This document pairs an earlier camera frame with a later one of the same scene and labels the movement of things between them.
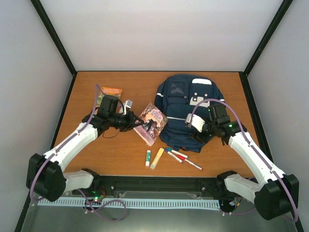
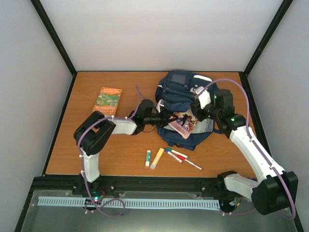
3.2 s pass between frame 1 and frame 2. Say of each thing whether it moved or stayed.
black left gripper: moved
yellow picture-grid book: moved
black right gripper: moved
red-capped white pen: stayed
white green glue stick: stayed
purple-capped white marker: stayed
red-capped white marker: stayed
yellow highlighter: stayed
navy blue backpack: stayed
